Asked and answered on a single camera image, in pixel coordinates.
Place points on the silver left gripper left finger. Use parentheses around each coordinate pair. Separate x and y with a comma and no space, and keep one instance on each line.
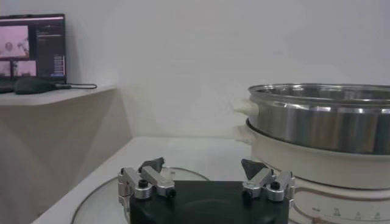
(158,181)

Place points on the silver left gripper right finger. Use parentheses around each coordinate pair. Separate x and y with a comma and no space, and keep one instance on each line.
(259,179)

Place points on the round glass pot lid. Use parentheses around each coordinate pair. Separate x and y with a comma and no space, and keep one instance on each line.
(100,207)

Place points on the stainless steel steamer pot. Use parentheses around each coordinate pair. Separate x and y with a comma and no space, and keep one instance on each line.
(320,128)

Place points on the cream electric cooker base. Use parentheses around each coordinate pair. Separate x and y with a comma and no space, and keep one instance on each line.
(320,170)

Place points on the white side table rounded corner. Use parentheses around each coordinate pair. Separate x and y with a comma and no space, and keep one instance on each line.
(61,95)

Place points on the small black usb hub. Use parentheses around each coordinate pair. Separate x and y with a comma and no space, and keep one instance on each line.
(62,86)

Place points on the black computer mouse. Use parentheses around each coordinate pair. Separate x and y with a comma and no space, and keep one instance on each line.
(33,86)

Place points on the black laptop with pink windows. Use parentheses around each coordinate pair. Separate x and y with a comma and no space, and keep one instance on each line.
(45,45)

